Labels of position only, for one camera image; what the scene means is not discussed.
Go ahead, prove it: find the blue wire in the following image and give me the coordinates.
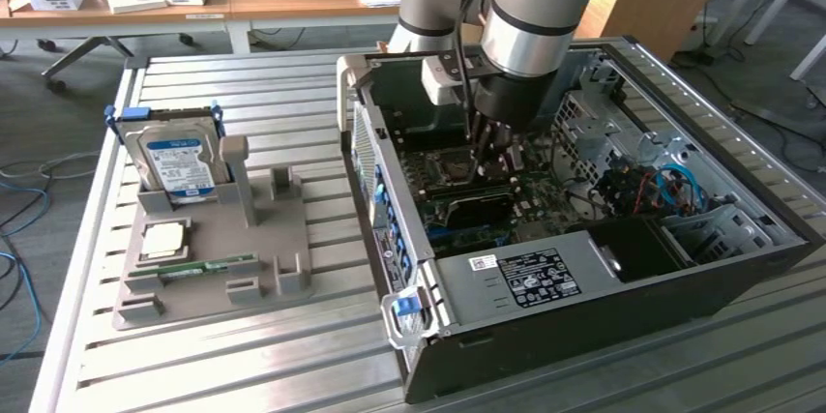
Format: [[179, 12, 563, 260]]
[[651, 163, 710, 215]]

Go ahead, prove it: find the grey floor cable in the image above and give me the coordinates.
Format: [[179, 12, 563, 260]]
[[0, 150, 102, 182]]

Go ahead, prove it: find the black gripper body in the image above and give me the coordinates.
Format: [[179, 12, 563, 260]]
[[473, 70, 562, 133]]

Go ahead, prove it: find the black wire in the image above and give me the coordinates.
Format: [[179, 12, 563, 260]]
[[565, 175, 614, 216]]

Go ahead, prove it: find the blue floor cable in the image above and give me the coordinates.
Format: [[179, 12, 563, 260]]
[[0, 180, 52, 367]]

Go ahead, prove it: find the grey parts rack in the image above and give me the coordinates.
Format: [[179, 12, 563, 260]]
[[112, 134, 318, 332]]

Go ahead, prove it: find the wooden desk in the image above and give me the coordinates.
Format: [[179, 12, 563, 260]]
[[0, 0, 234, 54], [228, 0, 586, 54]]

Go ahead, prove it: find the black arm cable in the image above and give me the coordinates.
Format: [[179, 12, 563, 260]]
[[451, 0, 506, 139]]

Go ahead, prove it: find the grey caster leg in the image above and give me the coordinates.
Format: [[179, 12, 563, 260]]
[[38, 35, 138, 94]]

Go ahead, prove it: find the green graphics card black fan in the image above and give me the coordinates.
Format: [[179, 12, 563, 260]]
[[433, 188, 522, 240]]

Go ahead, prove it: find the CPU socket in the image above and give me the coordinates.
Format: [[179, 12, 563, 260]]
[[422, 146, 483, 190]]

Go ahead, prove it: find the black open PC case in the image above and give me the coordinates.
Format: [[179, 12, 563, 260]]
[[334, 35, 826, 405]]

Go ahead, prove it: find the grey wrist camera housing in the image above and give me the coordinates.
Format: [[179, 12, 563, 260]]
[[419, 51, 485, 106]]

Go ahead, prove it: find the metal socket cover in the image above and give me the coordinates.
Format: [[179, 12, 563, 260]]
[[495, 141, 526, 173]]

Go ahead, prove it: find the black floor cable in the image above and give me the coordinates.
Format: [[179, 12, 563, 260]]
[[728, 98, 826, 172]]

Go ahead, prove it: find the silver CPU chip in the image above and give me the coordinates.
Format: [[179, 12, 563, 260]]
[[138, 221, 194, 263]]

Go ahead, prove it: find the black power strip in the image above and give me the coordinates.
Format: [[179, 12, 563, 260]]
[[670, 47, 718, 67]]

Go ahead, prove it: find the red wire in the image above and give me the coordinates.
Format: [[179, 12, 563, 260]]
[[631, 168, 670, 215]]

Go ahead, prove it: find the metal disk bay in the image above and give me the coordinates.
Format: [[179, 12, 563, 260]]
[[657, 204, 776, 264]]

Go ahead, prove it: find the green motherboard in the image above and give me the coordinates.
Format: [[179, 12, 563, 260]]
[[394, 130, 593, 259]]

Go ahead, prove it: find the grey power supply unit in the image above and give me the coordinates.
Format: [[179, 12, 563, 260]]
[[425, 232, 621, 328]]

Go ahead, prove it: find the hard disk with blue carrier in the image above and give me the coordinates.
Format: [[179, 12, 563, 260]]
[[102, 103, 228, 205]]

